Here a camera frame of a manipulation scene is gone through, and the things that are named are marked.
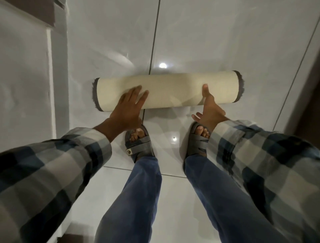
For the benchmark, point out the dark brown wooden furniture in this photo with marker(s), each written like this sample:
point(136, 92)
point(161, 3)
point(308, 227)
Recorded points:
point(37, 10)

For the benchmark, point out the grey right sandal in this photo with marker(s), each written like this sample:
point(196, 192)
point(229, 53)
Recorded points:
point(196, 145)

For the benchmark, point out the person's right thumb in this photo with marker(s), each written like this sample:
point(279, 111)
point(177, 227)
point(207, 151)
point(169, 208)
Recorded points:
point(197, 117)

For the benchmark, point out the person's left hand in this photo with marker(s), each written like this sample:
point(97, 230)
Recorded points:
point(127, 112)

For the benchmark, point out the person's left leg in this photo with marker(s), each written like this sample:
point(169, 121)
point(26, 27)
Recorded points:
point(135, 200)

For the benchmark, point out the grey sandal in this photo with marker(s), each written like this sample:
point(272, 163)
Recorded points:
point(196, 145)
point(142, 147)

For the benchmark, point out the person's left forearm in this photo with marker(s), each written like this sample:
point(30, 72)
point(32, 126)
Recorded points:
point(50, 170)

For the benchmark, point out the dark wooden door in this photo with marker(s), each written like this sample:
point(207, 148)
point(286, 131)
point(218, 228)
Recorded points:
point(307, 110)

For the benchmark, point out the grey left sandal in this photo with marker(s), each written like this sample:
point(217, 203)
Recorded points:
point(142, 147)

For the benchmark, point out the person's leg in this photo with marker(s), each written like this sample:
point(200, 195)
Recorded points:
point(135, 200)
point(220, 200)

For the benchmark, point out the person's right hand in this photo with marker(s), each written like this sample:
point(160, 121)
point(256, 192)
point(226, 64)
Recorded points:
point(211, 112)

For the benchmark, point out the person's right leg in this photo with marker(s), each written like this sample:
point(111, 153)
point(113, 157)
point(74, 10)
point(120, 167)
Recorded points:
point(220, 200)

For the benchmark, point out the person's left thumb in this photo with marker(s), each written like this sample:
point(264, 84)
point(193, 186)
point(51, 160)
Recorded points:
point(143, 98)

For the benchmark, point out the cream rug grey fringe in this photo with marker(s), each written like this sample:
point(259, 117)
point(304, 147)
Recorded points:
point(172, 90)

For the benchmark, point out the person's right forearm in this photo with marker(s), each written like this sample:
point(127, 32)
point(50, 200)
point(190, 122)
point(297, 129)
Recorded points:
point(270, 165)

